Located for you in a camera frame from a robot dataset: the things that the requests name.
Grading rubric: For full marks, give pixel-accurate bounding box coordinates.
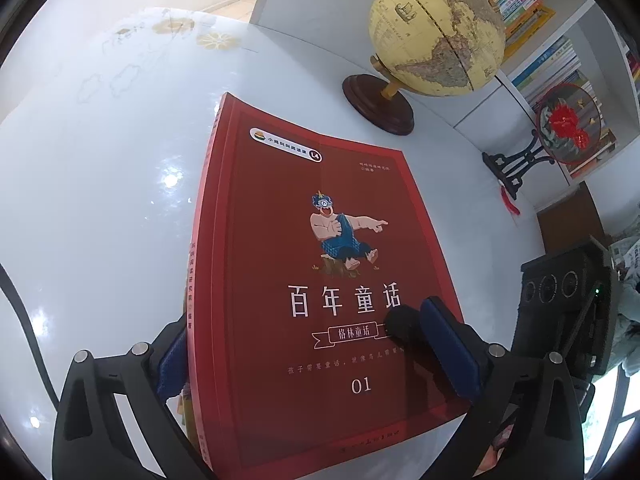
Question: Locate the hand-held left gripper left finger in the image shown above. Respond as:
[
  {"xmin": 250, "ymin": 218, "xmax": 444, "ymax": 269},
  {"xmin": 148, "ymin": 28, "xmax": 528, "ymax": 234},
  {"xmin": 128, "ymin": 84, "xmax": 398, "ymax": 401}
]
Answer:
[{"xmin": 52, "ymin": 321, "xmax": 216, "ymax": 480}]

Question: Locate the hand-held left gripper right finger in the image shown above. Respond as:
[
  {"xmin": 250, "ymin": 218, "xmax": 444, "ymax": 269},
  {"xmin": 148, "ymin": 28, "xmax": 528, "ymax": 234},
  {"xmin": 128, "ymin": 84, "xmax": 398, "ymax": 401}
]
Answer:
[{"xmin": 420, "ymin": 296, "xmax": 586, "ymax": 480}]

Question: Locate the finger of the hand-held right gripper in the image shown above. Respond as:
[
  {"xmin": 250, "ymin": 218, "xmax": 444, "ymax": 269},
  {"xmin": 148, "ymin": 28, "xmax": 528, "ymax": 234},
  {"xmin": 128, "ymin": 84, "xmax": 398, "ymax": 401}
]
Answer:
[{"xmin": 384, "ymin": 305, "xmax": 427, "ymax": 348}]

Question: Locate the red cover book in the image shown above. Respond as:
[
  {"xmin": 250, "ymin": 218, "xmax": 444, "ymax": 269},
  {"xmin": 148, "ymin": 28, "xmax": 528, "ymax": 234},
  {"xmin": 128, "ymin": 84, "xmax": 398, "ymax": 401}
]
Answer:
[{"xmin": 180, "ymin": 91, "xmax": 463, "ymax": 480}]

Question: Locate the row of yellow spine books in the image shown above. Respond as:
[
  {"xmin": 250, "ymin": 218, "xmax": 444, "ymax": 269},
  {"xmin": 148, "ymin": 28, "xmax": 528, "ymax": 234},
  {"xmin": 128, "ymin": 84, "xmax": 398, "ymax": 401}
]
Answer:
[{"xmin": 425, "ymin": 0, "xmax": 556, "ymax": 61}]

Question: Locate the person's right hand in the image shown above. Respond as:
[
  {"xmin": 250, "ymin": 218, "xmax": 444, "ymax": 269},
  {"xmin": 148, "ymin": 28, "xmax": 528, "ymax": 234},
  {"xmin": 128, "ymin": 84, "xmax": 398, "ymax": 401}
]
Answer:
[{"xmin": 487, "ymin": 422, "xmax": 518, "ymax": 473}]

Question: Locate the green print poster board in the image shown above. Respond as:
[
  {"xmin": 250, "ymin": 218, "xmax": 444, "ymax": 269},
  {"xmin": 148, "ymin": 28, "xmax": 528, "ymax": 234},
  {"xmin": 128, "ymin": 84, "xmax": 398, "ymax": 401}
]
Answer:
[{"xmin": 609, "ymin": 237, "xmax": 640, "ymax": 281}]

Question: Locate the brown wooden cabinet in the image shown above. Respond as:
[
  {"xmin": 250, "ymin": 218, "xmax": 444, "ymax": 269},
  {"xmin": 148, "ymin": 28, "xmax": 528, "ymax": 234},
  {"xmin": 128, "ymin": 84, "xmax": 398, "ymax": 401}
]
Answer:
[{"xmin": 536, "ymin": 182, "xmax": 608, "ymax": 267}]

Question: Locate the window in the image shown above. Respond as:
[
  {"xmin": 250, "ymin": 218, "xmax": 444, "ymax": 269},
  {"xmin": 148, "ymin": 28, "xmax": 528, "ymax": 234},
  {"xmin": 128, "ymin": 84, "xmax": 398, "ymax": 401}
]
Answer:
[{"xmin": 590, "ymin": 370, "xmax": 640, "ymax": 466}]

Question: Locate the red tassel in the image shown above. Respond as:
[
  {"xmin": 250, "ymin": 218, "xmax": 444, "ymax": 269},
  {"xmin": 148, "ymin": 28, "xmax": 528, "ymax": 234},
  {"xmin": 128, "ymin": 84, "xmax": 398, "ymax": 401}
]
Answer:
[{"xmin": 497, "ymin": 182, "xmax": 522, "ymax": 217}]

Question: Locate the red flower fan ornament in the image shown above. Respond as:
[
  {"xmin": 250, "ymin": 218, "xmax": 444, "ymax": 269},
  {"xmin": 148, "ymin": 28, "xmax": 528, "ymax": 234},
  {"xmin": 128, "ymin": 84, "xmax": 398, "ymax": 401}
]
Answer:
[{"xmin": 482, "ymin": 82, "xmax": 608, "ymax": 201}]

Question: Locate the yellow desk globe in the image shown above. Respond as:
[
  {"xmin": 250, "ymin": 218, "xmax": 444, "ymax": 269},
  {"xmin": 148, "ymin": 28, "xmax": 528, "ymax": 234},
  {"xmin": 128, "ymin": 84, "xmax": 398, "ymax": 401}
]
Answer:
[{"xmin": 342, "ymin": 0, "xmax": 507, "ymax": 136}]

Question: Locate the white bookshelf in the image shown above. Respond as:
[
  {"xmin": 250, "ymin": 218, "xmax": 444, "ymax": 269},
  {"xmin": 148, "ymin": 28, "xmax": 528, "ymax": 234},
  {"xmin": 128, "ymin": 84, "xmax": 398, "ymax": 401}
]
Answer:
[{"xmin": 250, "ymin": 0, "xmax": 640, "ymax": 211}]

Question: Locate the black cable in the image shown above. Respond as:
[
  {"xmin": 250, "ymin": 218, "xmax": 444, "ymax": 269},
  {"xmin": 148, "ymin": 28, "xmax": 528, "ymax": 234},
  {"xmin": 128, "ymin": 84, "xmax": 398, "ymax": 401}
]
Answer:
[{"xmin": 0, "ymin": 262, "xmax": 61, "ymax": 401}]

